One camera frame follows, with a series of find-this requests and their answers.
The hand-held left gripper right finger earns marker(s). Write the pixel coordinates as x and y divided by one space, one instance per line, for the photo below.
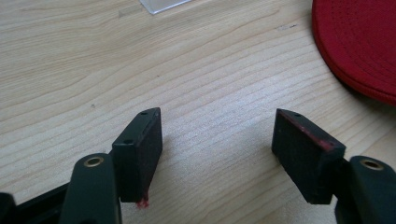
308 158

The clear plastic sheet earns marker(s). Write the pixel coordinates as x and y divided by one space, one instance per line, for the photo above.
162 4

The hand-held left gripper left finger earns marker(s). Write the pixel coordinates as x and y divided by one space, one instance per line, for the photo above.
137 161

